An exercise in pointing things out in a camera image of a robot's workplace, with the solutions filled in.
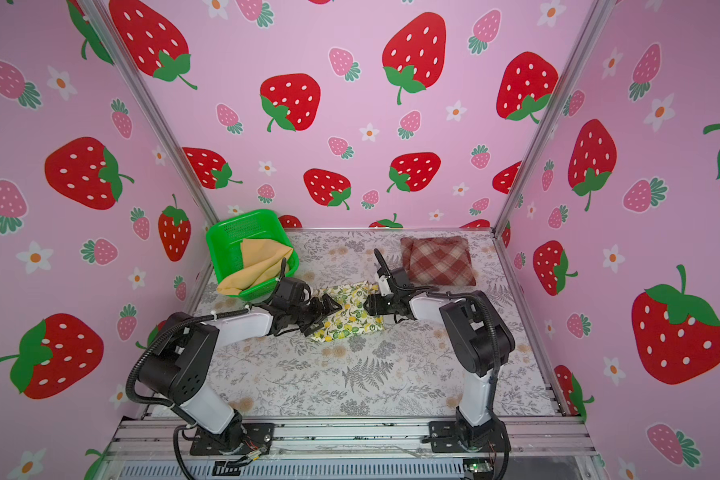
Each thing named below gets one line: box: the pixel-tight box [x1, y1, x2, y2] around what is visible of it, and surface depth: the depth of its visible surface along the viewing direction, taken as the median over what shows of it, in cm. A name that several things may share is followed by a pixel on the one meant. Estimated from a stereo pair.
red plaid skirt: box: [400, 236, 476, 286], surface depth 109 cm
